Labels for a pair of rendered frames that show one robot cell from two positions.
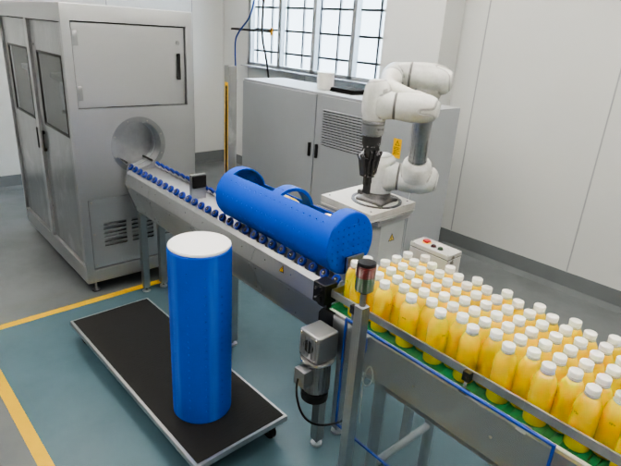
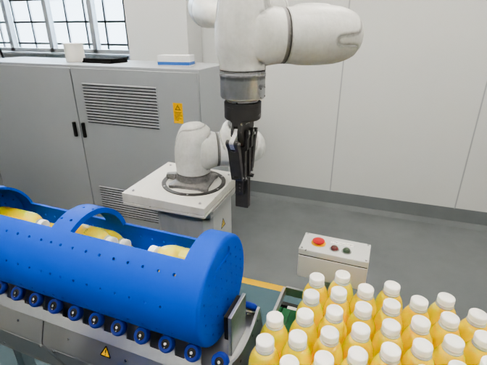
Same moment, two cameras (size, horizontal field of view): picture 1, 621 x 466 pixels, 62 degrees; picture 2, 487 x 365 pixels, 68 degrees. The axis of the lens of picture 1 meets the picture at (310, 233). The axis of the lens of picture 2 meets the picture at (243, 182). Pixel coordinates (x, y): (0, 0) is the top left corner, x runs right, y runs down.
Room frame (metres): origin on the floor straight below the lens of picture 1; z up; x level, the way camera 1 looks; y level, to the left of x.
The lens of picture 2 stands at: (1.37, 0.11, 1.70)
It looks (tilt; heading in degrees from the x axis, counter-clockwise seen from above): 23 degrees down; 334
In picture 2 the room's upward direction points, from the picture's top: straight up
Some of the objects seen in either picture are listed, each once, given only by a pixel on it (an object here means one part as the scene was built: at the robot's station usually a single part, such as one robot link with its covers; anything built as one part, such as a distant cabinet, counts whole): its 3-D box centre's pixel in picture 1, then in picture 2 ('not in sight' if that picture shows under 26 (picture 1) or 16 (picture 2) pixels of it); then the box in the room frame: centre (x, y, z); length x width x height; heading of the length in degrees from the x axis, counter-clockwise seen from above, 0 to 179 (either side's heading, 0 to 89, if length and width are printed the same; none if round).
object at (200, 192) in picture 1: (198, 186); not in sight; (3.02, 0.70, 1.00); 0.10 x 0.04 x 0.15; 132
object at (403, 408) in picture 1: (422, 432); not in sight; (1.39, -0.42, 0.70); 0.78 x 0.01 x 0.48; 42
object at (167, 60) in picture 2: not in sight; (176, 60); (4.09, -0.69, 1.48); 0.24 x 0.12 x 0.08; 52
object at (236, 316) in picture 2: (353, 267); (235, 323); (2.04, -0.20, 0.99); 0.10 x 0.02 x 0.12; 132
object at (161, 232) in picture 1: (162, 249); not in sight; (3.58, 1.12, 0.31); 0.06 x 0.06 x 0.63; 42
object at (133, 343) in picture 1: (166, 373); not in sight; (2.41, 0.76, 0.07); 1.50 x 0.52 x 0.15; 44
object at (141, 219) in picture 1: (144, 253); not in sight; (3.49, 1.23, 0.31); 0.06 x 0.06 x 0.63; 42
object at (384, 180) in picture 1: (382, 172); (195, 147); (2.84, -0.38, 1.22); 0.18 x 0.16 x 0.22; 76
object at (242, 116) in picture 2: (371, 146); (242, 122); (2.03, -0.22, 1.52); 0.08 x 0.07 x 0.09; 132
